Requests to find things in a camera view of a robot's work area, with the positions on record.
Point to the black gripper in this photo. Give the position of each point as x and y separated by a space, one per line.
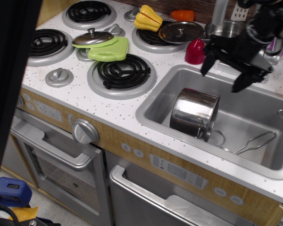
241 53

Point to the steel pot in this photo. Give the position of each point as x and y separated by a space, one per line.
194 113

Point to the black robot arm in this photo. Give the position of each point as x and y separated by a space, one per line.
242 51

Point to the flat steel pot lid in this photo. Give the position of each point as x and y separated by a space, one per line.
181 32

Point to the grey sink basin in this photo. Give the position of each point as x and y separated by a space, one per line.
241 116

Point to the domed steel pot lid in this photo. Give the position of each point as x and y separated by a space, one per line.
93 37

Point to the red toy cup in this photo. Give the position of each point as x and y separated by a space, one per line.
194 53

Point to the small steel saucepan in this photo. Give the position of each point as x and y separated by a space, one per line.
229 29

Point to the silver toy faucet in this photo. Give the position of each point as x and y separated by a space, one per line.
271 10

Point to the purple toy vegetable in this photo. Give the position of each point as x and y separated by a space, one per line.
275 48

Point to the white slotted spatula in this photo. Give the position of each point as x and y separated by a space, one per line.
239 13

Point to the orange toy carrot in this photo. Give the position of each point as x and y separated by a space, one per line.
183 15

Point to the back right black burner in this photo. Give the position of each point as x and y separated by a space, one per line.
150 41

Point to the black burner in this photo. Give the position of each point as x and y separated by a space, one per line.
121 80
89 14
49 46
150 41

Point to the yellow toy bell pepper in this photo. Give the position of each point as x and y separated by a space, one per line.
148 19

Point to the front right black burner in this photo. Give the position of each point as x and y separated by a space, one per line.
121 80

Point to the green plastic cutting board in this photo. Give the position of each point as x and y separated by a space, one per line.
116 51

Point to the grey back stove knob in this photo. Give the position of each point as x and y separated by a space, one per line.
130 15

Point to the grey stove knob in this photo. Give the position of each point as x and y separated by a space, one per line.
130 15
59 78
116 30

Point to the grey middle stove knob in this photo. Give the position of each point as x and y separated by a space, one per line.
116 30

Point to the grey knob under board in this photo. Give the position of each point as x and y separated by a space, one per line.
82 55

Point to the back left black burner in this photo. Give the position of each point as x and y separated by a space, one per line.
89 14

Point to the right oven dial knob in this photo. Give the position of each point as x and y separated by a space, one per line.
83 132

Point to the oven dial knob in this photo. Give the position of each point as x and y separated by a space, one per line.
83 132
20 101

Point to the grey front stove knob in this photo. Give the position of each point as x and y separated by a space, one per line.
59 78

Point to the front left black burner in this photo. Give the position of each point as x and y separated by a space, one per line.
49 46

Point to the left oven dial knob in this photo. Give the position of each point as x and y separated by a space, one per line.
20 101

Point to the blue clamp tool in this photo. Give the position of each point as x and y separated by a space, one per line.
14 192

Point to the yellow tape piece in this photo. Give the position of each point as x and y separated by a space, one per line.
24 213

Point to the wire utensil in sink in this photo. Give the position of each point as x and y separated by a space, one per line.
254 143

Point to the dishwasher door with handle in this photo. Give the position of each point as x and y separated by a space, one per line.
141 198

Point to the oven door with handle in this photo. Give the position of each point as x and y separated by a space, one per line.
71 173

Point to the black foreground post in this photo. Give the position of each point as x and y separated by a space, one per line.
18 20

